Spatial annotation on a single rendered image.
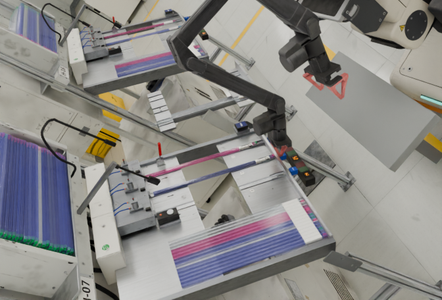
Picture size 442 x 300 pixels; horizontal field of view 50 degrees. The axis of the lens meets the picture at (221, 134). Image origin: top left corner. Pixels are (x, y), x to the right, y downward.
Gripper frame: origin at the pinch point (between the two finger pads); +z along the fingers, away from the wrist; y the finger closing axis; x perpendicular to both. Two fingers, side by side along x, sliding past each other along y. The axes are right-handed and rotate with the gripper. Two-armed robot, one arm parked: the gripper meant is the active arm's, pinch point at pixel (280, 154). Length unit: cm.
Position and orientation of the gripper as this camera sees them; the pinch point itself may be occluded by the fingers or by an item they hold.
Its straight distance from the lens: 193.9
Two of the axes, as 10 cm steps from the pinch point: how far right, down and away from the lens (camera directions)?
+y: 3.0, 5.4, -7.8
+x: 9.5, -2.7, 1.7
